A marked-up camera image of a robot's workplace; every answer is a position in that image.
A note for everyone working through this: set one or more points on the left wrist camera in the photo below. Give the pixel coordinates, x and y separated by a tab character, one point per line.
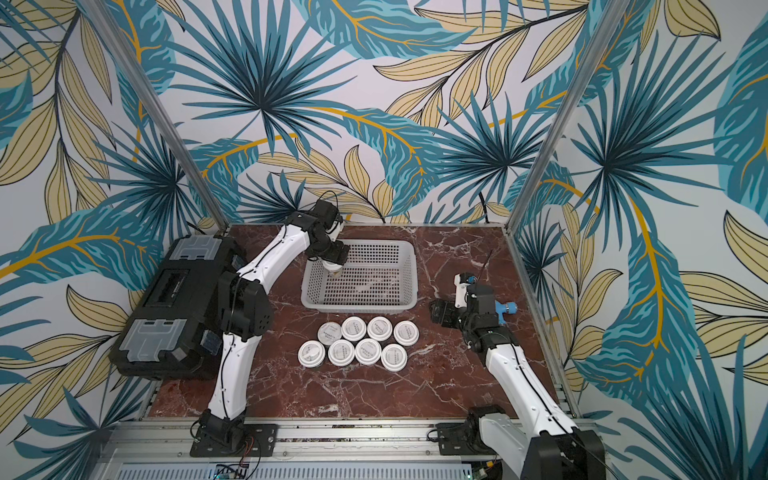
327	214

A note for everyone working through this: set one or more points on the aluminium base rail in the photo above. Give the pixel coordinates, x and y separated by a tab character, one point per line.
304	449

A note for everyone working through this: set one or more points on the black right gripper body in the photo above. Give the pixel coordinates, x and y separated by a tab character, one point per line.
447	313

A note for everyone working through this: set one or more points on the left aluminium frame post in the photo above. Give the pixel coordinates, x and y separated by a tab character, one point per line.
109	31

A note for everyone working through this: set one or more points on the white plastic perforated basket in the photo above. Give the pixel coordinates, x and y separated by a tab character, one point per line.
379	277

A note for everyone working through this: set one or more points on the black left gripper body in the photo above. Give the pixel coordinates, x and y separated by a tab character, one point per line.
328	249

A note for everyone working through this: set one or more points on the white lidded yogurt cup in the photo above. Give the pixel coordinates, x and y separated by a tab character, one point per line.
312	354
380	328
368	351
394	357
406	333
354	329
331	267

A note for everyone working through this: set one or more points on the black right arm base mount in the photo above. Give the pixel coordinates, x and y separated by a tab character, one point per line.
458	439

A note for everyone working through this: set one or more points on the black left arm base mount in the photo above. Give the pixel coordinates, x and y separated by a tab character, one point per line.
235	441

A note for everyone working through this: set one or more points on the right aluminium frame post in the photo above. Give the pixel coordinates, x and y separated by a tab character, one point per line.
598	43

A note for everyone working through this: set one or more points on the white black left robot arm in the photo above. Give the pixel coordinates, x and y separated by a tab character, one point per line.
245	313

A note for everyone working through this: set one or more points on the foil topped yogurt cup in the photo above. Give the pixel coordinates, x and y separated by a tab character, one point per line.
329	332

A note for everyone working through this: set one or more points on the aluminium frame post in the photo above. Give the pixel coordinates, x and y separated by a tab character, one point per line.
109	31
598	43

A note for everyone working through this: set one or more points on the blue plastic faucet toy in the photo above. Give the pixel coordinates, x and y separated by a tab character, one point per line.
503	309

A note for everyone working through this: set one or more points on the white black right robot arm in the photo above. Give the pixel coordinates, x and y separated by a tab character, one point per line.
543	442

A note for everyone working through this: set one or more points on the black plastic toolbox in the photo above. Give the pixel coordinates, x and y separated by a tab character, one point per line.
173	332

